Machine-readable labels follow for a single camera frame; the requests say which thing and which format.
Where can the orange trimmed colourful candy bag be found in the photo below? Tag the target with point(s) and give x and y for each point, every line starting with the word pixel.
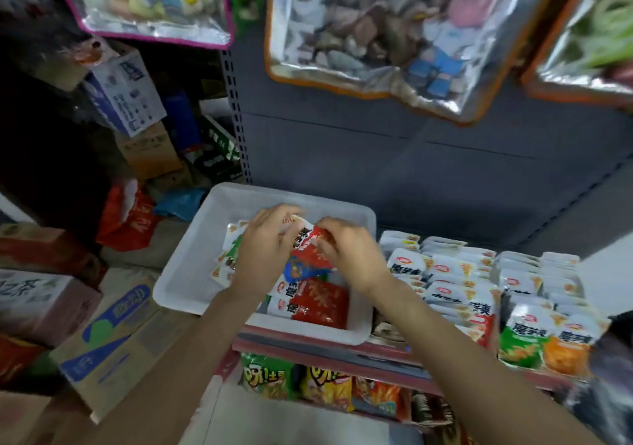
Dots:
pixel 584 34

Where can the person's left forearm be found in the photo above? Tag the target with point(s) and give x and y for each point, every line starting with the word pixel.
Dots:
pixel 168 375

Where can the blue display box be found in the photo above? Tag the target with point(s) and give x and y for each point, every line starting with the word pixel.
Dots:
pixel 445 247

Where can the gold display box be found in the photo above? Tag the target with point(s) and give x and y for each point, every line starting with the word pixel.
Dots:
pixel 381 336

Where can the black green carton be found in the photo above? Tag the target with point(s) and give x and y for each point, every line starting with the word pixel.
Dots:
pixel 220 133

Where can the row of orange chip bags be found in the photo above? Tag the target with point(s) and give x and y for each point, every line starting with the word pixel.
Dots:
pixel 321 382

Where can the person's right hand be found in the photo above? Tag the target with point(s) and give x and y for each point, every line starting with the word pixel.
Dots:
pixel 354 254

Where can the person's left hand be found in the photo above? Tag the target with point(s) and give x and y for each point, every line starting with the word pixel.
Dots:
pixel 262 250

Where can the green display box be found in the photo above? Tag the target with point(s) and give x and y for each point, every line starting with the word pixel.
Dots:
pixel 519 262

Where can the white plastic bin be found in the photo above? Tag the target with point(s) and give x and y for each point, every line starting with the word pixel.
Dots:
pixel 183 272

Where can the hanging pastel candy bag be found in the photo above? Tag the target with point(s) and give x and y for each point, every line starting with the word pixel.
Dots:
pixel 148 0

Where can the orange display box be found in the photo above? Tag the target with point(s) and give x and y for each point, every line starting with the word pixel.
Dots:
pixel 564 267

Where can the red plastic bag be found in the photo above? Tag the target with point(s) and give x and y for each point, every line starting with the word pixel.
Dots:
pixel 127 217

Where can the red yellow carton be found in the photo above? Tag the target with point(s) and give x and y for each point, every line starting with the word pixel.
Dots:
pixel 18 356

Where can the blue plastic bag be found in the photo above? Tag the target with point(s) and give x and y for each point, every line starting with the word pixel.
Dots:
pixel 183 204

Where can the orange trimmed toy snack bag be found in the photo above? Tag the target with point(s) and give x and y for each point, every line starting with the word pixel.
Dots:
pixel 396 24

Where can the black plastic wrapped bundle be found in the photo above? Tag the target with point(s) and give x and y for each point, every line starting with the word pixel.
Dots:
pixel 603 390

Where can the person's right forearm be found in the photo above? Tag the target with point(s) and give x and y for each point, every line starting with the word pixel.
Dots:
pixel 475 375

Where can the pale printed carton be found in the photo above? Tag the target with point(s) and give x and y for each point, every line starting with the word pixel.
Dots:
pixel 45 306

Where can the blue print cardboard carton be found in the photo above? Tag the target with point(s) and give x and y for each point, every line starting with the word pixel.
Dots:
pixel 119 346

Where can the pile of snack packets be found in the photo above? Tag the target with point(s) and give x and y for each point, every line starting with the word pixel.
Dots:
pixel 316 306

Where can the plain brown cardboard carton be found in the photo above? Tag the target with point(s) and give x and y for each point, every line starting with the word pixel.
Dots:
pixel 148 151

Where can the white blue carton box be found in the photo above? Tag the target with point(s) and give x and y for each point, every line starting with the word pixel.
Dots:
pixel 124 89

